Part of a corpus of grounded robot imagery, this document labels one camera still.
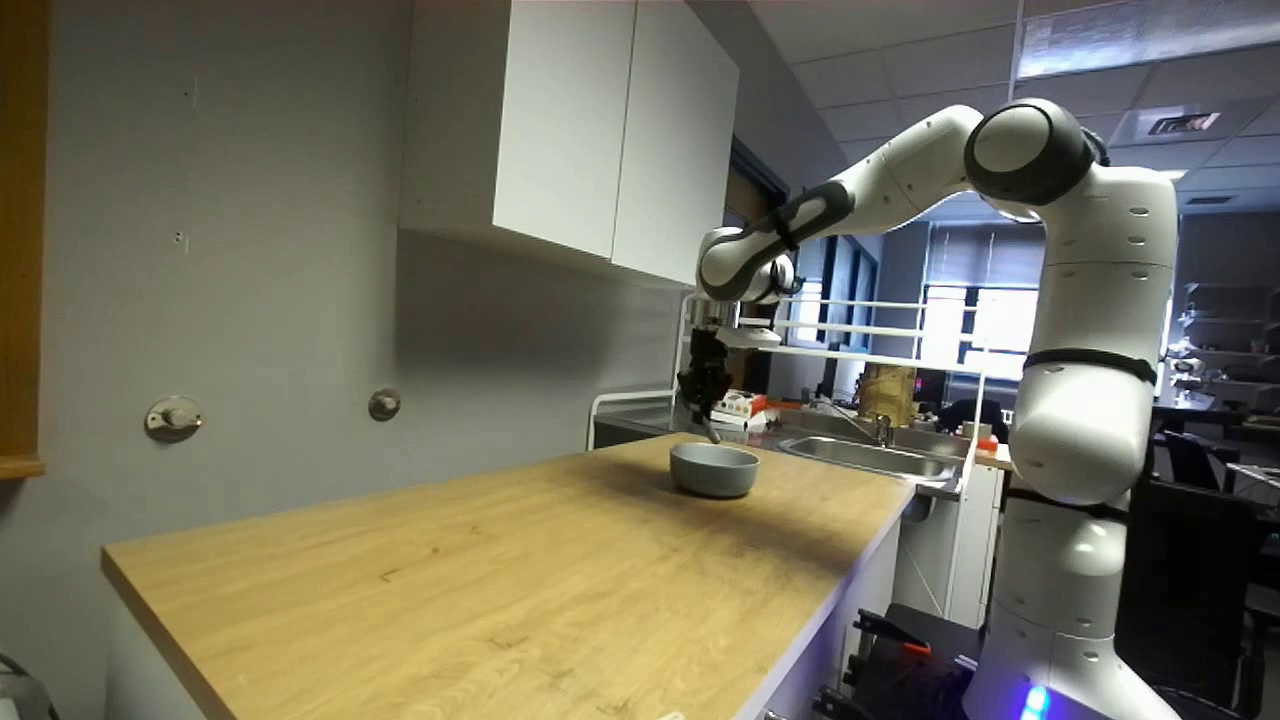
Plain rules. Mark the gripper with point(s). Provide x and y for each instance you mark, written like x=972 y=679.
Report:
x=708 y=355

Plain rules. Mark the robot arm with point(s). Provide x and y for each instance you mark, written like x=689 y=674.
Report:
x=1090 y=300

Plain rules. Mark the grey bowl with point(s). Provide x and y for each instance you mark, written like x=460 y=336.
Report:
x=714 y=470

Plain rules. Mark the red and white box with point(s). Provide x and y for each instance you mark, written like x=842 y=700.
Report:
x=742 y=407

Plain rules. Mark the steel sink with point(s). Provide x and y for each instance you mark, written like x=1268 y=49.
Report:
x=865 y=455

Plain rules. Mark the steel tap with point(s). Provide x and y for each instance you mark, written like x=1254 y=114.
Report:
x=880 y=428

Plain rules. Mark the white metal rack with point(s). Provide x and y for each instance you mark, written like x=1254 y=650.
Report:
x=880 y=358

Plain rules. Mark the brown paper bag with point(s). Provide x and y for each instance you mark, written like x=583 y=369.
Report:
x=888 y=392

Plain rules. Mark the white cabinet door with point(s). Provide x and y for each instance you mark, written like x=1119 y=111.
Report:
x=680 y=150
x=565 y=110

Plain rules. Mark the window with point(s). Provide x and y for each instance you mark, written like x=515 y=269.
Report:
x=985 y=325

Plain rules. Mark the black and orange clamp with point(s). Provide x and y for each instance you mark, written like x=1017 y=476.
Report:
x=893 y=640

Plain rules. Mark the office chair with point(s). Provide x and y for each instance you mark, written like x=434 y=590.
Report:
x=1190 y=462

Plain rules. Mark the shelf with equipment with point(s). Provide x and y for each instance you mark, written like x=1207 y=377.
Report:
x=1225 y=335

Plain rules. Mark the ceiling light panel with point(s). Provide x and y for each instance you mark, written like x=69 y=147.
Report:
x=1150 y=35

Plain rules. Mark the grey object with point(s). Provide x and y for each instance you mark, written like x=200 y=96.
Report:
x=20 y=695

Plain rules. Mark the white wall cabinet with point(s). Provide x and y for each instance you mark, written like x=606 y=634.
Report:
x=570 y=120

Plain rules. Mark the round metal wall fitting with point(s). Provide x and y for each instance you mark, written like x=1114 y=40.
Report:
x=173 y=418
x=384 y=404

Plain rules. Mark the wooden frame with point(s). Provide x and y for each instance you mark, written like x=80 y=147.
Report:
x=20 y=230

